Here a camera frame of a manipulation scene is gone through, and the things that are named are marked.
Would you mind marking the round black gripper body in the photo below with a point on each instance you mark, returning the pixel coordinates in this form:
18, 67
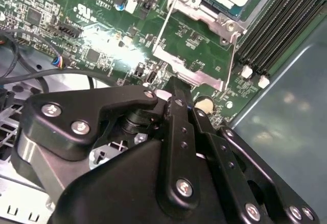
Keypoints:
115, 196

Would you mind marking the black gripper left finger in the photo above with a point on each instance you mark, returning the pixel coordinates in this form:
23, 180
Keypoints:
182, 157

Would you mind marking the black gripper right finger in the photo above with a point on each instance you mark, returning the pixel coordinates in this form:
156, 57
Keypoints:
240, 183

